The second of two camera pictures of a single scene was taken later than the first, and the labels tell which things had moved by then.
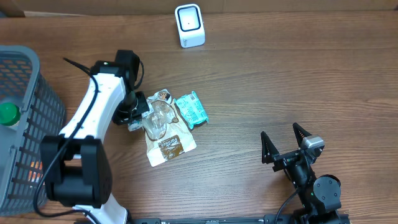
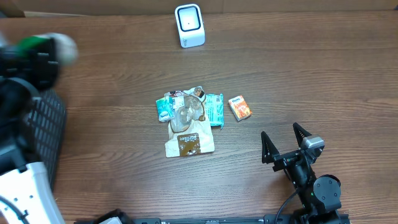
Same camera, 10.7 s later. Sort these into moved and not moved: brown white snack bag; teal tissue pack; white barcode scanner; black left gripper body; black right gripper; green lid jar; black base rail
Moved: green lid jar; teal tissue pack; brown white snack bag; black left gripper body
Not moved: black base rail; white barcode scanner; black right gripper
